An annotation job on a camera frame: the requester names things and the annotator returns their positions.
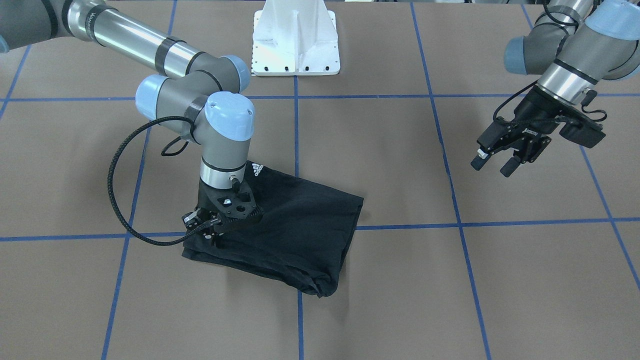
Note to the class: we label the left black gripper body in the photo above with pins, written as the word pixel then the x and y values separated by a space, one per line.
pixel 532 113

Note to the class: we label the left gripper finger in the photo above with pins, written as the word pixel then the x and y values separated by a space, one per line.
pixel 511 165
pixel 479 161

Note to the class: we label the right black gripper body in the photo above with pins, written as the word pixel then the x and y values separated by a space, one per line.
pixel 204 203

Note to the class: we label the black t-shirt with logo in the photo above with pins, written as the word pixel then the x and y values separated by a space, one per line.
pixel 302 239

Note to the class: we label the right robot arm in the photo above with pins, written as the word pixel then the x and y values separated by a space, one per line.
pixel 192 93

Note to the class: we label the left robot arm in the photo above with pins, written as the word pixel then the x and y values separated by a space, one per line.
pixel 573 45

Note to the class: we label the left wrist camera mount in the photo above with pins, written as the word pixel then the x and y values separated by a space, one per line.
pixel 583 127

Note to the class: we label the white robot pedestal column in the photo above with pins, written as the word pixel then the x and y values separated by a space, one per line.
pixel 295 38

